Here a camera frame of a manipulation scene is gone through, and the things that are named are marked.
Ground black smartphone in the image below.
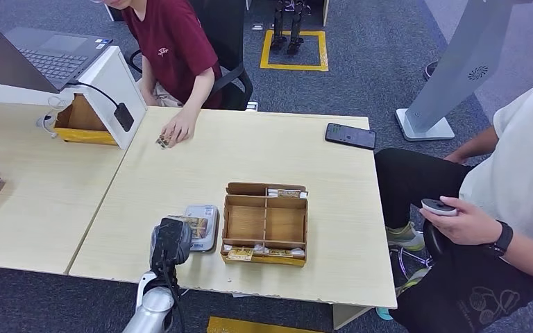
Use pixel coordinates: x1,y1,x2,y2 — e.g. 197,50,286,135
324,122,378,151

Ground patterned room key card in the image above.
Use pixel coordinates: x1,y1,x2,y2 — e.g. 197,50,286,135
266,187,310,200
266,248,307,258
222,244,268,262

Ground dark grey laptop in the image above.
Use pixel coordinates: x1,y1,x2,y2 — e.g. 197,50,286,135
0,3,114,95

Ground brown cardboard box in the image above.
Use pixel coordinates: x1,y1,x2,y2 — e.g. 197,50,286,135
53,94,119,147

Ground small black humanoid robot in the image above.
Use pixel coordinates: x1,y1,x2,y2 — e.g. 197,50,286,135
269,0,307,56

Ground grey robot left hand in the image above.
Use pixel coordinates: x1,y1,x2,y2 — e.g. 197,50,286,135
150,217,193,277

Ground white coiled cable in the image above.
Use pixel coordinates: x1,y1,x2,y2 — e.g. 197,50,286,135
35,94,67,139

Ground grey card reader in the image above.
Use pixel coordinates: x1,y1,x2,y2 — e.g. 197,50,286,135
183,204,221,253

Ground customer person's left hand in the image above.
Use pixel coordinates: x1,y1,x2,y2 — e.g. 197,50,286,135
160,110,197,148

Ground brown divided organizer box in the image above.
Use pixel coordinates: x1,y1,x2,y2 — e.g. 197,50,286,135
220,182,310,268

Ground black operator chair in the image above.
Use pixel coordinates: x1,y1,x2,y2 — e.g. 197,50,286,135
388,214,449,281

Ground yellow floor tape strip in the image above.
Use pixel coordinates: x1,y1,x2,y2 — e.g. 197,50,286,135
206,316,325,333

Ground white desktop riser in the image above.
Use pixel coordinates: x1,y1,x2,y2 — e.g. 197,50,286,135
0,44,149,151

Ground white handheld remote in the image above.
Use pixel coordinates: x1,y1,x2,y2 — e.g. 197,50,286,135
421,198,459,217

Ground operator person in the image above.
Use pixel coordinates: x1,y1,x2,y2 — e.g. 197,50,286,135
374,69,533,333

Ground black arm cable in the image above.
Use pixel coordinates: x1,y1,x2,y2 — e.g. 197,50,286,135
160,262,187,333

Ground customer person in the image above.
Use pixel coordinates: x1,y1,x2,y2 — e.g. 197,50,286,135
89,0,223,149

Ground operator person's left hand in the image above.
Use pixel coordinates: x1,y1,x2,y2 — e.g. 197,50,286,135
418,196,502,247

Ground black laptop power adapter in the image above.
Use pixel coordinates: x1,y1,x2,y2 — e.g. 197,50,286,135
66,80,135,133

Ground black wristwatch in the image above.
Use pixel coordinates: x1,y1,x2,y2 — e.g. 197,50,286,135
483,220,515,258

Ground black office chair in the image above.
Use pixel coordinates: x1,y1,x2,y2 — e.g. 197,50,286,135
128,0,255,112

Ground black cabinet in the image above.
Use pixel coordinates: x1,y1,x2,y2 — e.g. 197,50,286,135
103,3,126,22

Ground grey kiosk stand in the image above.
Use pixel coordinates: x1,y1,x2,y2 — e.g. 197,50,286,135
395,0,532,142

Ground yellow floor tape square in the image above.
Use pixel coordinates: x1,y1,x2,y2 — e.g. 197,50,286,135
260,29,330,73

